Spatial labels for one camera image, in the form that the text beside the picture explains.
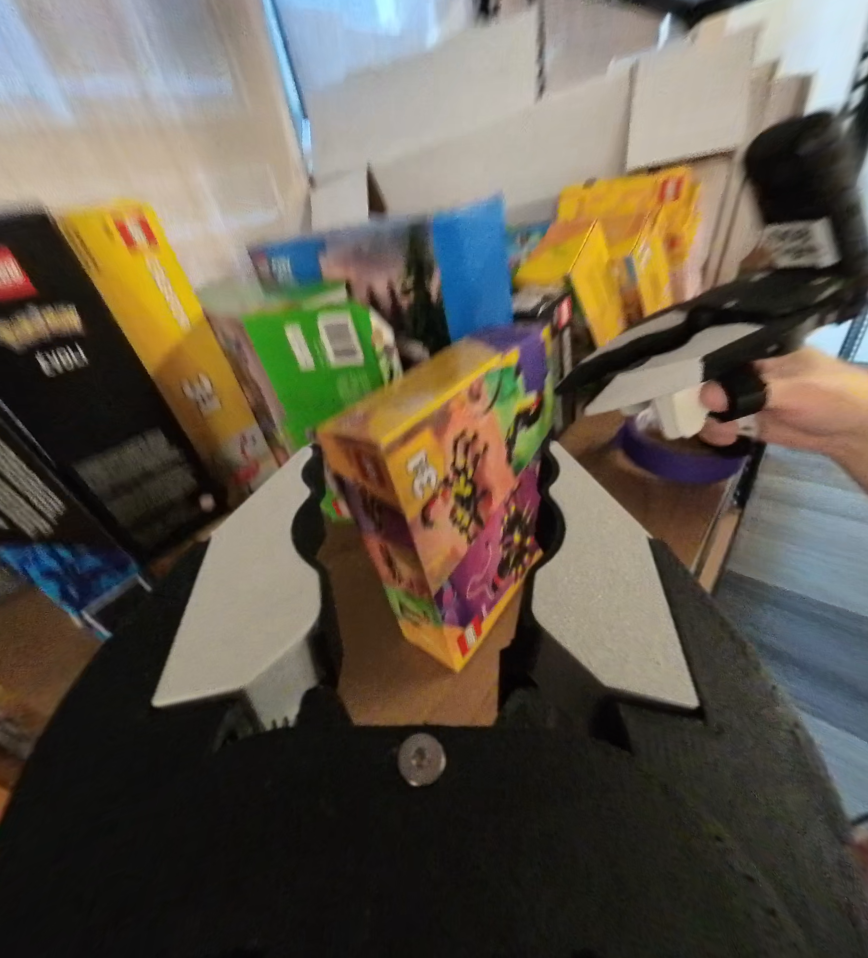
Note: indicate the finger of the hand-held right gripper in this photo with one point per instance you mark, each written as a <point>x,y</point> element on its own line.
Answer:
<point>628,344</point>
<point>666,374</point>

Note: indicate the black bat logo toy box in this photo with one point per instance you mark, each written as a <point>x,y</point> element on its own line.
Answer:
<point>67,576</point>

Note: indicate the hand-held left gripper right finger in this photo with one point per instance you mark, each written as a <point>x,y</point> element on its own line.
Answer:
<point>613,599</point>

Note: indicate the stack of white cardboard boxes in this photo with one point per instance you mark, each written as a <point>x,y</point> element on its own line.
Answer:
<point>516,135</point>

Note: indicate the white cardboard box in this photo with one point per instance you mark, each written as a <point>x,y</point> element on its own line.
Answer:
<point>337,198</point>

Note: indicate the small green toy box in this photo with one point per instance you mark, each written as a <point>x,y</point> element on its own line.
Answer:
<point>307,389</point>

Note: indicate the small black toy box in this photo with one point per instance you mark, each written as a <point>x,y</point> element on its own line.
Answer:
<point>572,352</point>

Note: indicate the person's right hand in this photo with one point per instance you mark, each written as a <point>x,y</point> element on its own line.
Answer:
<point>808,397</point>

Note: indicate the spider toy box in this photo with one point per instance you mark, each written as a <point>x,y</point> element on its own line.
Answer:
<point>434,464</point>

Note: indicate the yellow flamingo toy box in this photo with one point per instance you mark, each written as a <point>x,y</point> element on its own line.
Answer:
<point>150,284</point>

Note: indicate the purple masking tape roll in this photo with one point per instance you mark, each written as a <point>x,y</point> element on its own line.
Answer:
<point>673,464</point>

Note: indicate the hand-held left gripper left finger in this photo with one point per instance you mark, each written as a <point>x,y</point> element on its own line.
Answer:
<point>247,599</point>

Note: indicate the blue toy box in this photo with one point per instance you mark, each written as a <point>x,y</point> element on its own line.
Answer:
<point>471,262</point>

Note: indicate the black gold toy box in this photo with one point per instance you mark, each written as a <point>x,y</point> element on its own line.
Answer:
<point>105,419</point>

